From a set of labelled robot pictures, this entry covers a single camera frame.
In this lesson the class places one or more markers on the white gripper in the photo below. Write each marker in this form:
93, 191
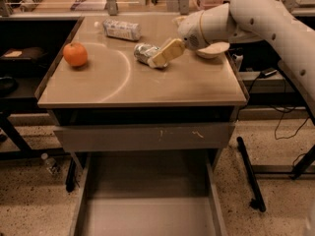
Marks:
190, 29

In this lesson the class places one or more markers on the crushed silver 7up can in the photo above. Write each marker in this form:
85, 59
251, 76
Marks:
143, 52

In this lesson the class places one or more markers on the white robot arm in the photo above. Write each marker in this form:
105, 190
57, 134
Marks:
249, 20

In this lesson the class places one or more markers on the grey top drawer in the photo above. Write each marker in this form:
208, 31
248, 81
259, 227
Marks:
144, 137

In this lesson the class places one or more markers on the open grey middle drawer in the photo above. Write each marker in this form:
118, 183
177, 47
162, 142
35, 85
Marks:
148, 193

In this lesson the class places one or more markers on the white bowl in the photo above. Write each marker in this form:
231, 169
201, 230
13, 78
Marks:
213, 50

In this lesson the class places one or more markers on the clear plastic water bottle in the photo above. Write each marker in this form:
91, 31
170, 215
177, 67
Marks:
120, 29

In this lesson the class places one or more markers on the black power adapter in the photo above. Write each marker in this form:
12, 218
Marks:
267, 73

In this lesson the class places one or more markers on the orange fruit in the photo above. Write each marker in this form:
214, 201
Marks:
75, 54

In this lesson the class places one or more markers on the beige cabinet with drawers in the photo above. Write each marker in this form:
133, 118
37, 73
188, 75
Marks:
114, 88

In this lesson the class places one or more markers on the small bottle on floor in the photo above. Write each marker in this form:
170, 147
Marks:
51, 164

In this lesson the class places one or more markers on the black floor bar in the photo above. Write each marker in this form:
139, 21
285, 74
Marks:
257, 202

